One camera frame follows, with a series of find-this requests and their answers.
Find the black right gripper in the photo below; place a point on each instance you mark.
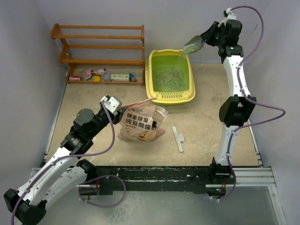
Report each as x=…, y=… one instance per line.
x=206, y=35

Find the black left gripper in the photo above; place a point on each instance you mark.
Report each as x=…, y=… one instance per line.
x=116, y=119

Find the grey metal litter scoop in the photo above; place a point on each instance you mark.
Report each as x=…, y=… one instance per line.
x=194, y=45

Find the pink cat litter bag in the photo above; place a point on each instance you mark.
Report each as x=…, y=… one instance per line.
x=141, y=121

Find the white bag sealing clip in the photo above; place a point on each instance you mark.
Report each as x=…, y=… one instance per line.
x=179, y=138

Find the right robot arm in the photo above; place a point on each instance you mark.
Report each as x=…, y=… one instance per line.
x=236, y=110

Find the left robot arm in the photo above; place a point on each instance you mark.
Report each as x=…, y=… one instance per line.
x=30, y=202

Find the white rectangular box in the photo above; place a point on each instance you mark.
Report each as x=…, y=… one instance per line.
x=120, y=77

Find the green litter granules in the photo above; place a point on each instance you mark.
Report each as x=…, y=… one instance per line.
x=171, y=71

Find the red white small box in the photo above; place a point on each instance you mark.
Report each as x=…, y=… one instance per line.
x=74, y=78

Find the yellow green litter box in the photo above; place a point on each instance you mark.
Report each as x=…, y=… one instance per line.
x=166, y=98

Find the blue grey bottle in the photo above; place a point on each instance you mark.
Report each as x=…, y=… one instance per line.
x=132, y=78

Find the clear plastic cup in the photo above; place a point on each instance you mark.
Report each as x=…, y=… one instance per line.
x=106, y=76

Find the yellow sponge block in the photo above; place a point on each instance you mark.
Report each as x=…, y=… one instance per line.
x=96, y=78

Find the pink small package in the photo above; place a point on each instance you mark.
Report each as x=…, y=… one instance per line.
x=88, y=74

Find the wooden shelf rack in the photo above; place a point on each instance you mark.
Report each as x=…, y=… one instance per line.
x=66, y=56

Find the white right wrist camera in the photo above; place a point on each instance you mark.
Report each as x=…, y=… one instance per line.
x=229, y=15

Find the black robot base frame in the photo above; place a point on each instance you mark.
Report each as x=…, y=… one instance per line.
x=195, y=179

